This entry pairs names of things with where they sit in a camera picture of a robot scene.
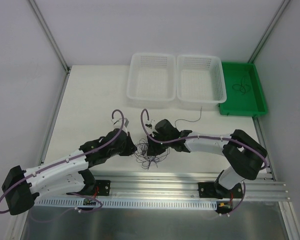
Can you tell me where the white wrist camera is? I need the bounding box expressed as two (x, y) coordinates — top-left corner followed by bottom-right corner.
(111, 118), (129, 134)
(144, 119), (156, 132)

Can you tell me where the aluminium frame post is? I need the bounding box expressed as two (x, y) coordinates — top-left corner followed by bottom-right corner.
(27, 0), (71, 73)
(247, 0), (292, 64)

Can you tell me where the aluminium frame post right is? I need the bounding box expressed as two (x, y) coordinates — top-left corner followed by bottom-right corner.
(247, 0), (292, 64)

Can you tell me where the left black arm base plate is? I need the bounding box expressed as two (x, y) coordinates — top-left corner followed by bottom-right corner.
(94, 179), (111, 197)

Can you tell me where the right white perforated basket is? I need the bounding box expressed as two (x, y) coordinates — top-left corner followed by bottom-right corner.
(176, 54), (227, 111)

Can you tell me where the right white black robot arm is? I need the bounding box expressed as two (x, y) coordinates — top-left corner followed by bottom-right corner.
(142, 119), (268, 199)

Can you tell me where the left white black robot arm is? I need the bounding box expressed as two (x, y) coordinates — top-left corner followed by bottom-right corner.
(1, 128), (136, 216)

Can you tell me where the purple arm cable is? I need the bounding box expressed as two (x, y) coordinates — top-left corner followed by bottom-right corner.
(0, 109), (127, 215)
(139, 108), (268, 213)

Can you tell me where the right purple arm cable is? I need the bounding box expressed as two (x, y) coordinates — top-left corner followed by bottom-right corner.
(139, 108), (268, 213)

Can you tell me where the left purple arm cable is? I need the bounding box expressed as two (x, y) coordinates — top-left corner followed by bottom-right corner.
(0, 109), (127, 215)

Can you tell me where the left white perforated basket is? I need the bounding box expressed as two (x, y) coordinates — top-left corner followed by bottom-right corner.
(126, 52), (176, 109)

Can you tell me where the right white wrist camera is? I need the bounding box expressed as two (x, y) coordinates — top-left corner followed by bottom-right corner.
(144, 119), (156, 132)

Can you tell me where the aluminium table edge rail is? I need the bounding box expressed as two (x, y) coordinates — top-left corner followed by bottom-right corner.
(91, 170), (291, 202)

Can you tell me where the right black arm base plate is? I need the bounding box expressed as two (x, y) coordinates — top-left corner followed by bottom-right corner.
(197, 182), (243, 200)

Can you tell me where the green plastic tray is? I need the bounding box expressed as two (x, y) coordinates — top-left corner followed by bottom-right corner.
(219, 62), (268, 118)

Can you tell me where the white perforated basket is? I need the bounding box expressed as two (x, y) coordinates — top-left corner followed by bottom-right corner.
(126, 52), (176, 109)
(176, 54), (227, 111)

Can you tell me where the aluminium frame post left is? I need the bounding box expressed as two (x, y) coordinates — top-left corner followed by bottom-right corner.
(27, 0), (71, 73)

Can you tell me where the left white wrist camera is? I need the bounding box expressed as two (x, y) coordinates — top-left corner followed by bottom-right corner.
(111, 118), (129, 134)

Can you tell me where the brown thin wire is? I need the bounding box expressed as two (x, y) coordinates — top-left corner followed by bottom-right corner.
(231, 74), (251, 96)

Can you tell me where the white slotted cable duct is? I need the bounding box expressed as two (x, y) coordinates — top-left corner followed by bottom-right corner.
(35, 197), (217, 211)

